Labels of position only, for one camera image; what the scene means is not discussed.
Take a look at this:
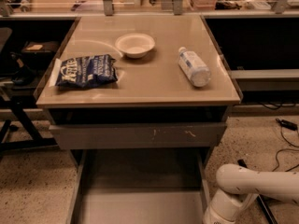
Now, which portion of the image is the dark box on shelf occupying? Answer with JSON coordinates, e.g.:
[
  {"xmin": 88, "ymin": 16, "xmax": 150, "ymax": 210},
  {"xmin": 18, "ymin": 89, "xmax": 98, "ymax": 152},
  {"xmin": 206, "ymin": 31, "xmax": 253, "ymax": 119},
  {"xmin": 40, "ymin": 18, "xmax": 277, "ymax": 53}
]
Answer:
[{"xmin": 21, "ymin": 41, "xmax": 59, "ymax": 61}]

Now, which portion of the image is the clear plastic water bottle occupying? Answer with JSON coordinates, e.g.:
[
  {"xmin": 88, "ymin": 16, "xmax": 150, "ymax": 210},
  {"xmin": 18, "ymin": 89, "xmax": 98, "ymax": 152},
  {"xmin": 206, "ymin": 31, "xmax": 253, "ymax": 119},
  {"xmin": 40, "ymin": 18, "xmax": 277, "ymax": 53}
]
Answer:
[{"xmin": 178, "ymin": 47, "xmax": 211, "ymax": 88}]

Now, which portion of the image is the black table frame left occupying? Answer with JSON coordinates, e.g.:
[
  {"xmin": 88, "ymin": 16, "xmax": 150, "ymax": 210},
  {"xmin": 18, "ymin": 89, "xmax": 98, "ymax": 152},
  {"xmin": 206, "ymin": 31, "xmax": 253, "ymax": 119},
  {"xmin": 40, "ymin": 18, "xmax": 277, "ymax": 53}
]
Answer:
[{"xmin": 0, "ymin": 88, "xmax": 57, "ymax": 152}]

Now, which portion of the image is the grey drawer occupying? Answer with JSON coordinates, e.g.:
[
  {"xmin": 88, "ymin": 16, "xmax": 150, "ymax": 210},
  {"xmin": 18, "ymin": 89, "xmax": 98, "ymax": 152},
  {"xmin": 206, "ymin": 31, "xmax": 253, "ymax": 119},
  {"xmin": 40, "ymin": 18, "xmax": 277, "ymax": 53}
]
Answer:
[
  {"xmin": 65, "ymin": 148, "xmax": 209, "ymax": 224},
  {"xmin": 50, "ymin": 122, "xmax": 227, "ymax": 149}
]

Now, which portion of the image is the grey drawer cabinet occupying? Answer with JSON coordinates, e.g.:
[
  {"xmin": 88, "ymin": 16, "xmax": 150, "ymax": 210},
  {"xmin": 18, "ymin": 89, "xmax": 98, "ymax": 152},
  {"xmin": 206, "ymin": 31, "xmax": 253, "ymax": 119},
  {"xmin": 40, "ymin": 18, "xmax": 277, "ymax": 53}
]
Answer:
[{"xmin": 33, "ymin": 14, "xmax": 244, "ymax": 170}]

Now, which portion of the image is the grey top drawer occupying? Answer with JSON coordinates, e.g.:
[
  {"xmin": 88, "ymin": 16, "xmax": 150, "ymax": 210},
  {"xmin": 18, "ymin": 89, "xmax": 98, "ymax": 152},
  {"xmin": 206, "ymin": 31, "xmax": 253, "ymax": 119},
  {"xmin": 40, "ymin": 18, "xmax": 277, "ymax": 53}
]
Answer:
[{"xmin": 50, "ymin": 122, "xmax": 227, "ymax": 149}]

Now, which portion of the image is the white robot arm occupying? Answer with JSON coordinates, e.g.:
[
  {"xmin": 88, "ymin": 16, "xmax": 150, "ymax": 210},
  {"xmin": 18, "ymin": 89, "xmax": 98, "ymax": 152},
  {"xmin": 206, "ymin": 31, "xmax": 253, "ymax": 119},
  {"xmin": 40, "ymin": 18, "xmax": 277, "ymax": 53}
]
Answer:
[{"xmin": 203, "ymin": 164, "xmax": 299, "ymax": 224}]

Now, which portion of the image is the black bag on shelf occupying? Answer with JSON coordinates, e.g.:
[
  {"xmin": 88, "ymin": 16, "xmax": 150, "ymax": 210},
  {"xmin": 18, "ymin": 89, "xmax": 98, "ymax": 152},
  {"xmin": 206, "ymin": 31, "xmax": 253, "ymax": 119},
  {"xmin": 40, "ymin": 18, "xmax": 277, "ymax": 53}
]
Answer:
[{"xmin": 10, "ymin": 52, "xmax": 35, "ymax": 86}]

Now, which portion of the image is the blue chip bag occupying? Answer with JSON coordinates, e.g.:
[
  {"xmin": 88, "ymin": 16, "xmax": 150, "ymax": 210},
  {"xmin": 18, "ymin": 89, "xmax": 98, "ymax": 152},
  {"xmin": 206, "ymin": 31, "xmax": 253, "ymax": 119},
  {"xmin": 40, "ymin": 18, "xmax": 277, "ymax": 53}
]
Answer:
[{"xmin": 50, "ymin": 54, "xmax": 118, "ymax": 89}]

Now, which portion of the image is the grey metal post left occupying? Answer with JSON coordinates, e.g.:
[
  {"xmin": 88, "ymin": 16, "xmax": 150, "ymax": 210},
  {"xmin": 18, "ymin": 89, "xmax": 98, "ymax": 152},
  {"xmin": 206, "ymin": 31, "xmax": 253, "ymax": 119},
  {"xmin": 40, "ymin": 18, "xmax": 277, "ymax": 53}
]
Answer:
[{"xmin": 103, "ymin": 0, "xmax": 114, "ymax": 16}]

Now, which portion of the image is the black power adapter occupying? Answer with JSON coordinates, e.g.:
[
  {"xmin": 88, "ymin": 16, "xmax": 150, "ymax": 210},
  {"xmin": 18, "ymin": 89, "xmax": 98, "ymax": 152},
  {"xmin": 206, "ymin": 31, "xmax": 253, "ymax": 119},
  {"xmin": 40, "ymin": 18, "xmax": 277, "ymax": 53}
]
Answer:
[{"xmin": 276, "ymin": 119, "xmax": 298, "ymax": 131}]

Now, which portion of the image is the black metal stand leg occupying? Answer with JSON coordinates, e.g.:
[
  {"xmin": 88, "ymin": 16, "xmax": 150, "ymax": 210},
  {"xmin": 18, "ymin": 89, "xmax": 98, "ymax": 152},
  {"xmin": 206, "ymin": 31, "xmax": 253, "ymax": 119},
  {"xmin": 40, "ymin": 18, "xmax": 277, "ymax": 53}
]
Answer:
[{"xmin": 237, "ymin": 158, "xmax": 278, "ymax": 224}]

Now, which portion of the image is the black floor cable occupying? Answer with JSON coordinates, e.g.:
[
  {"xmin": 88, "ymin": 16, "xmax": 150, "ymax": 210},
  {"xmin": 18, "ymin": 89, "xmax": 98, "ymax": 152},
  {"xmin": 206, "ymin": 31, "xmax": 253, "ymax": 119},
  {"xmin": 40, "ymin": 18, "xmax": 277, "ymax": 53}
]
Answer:
[{"xmin": 271, "ymin": 126, "xmax": 299, "ymax": 173}]

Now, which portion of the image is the white paper bowl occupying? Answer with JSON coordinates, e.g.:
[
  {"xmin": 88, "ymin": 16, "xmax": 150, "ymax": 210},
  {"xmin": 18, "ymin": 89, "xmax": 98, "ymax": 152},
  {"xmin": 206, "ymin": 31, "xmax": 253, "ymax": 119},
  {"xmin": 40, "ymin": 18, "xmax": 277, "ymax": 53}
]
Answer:
[{"xmin": 115, "ymin": 33, "xmax": 155, "ymax": 59}]

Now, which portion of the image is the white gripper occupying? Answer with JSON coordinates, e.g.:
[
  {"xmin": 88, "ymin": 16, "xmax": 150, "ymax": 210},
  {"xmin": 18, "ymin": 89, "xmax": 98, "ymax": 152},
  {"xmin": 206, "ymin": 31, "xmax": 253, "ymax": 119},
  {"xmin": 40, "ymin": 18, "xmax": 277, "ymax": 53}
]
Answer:
[{"xmin": 203, "ymin": 189, "xmax": 257, "ymax": 224}]

